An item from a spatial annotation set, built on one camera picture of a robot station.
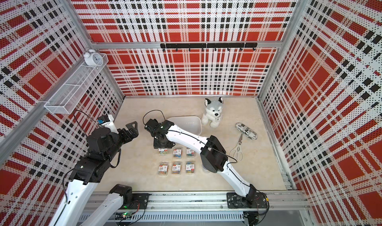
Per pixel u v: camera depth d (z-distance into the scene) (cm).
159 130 62
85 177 44
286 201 75
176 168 82
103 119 57
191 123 105
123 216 69
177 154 88
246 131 96
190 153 88
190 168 82
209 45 88
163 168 82
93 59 80
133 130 62
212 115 91
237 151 91
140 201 73
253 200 65
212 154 53
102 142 48
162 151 82
